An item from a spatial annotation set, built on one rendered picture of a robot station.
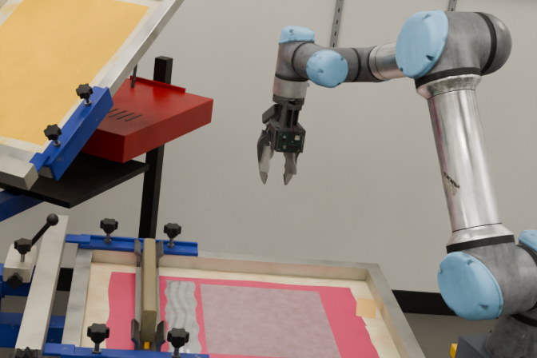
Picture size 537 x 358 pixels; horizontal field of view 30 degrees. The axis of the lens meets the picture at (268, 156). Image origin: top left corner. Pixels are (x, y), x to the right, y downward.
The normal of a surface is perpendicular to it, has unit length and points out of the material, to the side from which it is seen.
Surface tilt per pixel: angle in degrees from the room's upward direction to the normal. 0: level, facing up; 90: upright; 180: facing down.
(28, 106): 32
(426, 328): 0
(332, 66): 90
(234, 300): 0
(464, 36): 58
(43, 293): 0
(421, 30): 84
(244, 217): 90
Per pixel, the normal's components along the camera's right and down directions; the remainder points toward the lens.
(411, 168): 0.11, 0.33
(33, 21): -0.11, -0.67
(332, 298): 0.13, -0.94
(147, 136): 0.91, 0.23
